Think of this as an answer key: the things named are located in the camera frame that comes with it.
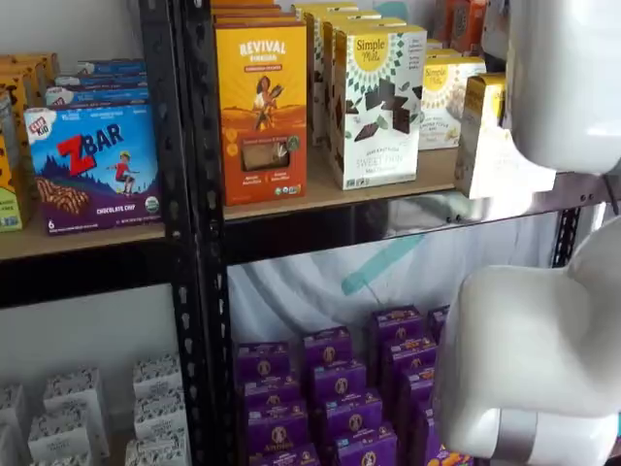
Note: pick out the blue Clif Zbar box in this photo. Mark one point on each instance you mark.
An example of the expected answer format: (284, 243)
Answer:
(102, 80)
(111, 67)
(97, 170)
(97, 96)

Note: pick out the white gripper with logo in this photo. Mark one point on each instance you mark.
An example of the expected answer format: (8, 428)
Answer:
(497, 24)

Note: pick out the black metal shelf rack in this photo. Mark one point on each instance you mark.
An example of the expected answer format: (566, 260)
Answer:
(291, 238)
(73, 276)

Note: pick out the Simple Mills Sweet Thins box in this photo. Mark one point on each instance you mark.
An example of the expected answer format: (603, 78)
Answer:
(383, 145)
(339, 13)
(364, 22)
(325, 7)

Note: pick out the orange Revival snack box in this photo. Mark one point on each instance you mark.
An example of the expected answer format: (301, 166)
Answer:
(252, 20)
(262, 121)
(242, 3)
(247, 12)

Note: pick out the white backdrop cloth teal logo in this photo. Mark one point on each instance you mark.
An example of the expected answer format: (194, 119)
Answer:
(301, 301)

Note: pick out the purple Annie's snack box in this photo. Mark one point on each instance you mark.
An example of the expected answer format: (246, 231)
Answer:
(339, 383)
(276, 429)
(398, 327)
(417, 383)
(284, 458)
(271, 395)
(327, 352)
(351, 417)
(262, 364)
(366, 451)
(424, 427)
(446, 458)
(410, 359)

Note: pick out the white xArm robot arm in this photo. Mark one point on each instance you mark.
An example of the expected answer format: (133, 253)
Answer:
(533, 340)

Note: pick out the orange Pretzel Crackers cheddar box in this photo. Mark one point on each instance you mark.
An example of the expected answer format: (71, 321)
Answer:
(458, 24)

